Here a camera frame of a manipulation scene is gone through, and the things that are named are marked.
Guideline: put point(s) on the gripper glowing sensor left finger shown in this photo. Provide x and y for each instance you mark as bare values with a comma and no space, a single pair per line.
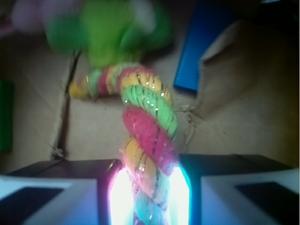
64,192

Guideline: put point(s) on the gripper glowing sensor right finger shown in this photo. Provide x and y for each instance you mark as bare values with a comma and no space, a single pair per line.
234,190

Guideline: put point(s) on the brown paper bag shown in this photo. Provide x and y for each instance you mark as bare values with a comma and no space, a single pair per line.
247,103

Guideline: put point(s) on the green plastic block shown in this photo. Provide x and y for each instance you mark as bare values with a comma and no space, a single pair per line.
6,115

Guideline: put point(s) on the green plush frog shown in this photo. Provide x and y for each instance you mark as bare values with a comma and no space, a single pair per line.
112,31

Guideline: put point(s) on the blue plastic block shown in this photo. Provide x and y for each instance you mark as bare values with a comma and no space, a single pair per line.
208,21

